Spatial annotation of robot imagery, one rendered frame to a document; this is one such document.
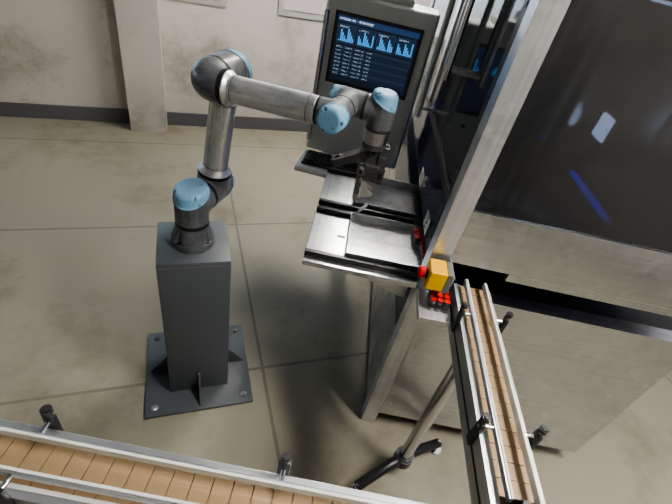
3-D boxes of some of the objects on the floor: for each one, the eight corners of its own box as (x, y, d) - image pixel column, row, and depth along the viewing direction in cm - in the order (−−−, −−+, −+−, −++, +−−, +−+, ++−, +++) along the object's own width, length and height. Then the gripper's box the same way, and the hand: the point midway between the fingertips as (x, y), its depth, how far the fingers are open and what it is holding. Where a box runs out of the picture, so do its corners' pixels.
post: (374, 410, 200) (670, -242, 70) (374, 422, 195) (690, -255, 65) (361, 408, 200) (633, -251, 70) (360, 419, 195) (651, -265, 65)
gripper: (390, 153, 120) (373, 212, 134) (390, 140, 128) (374, 198, 141) (361, 146, 120) (347, 207, 133) (363, 134, 127) (349, 193, 141)
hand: (353, 197), depth 136 cm, fingers closed
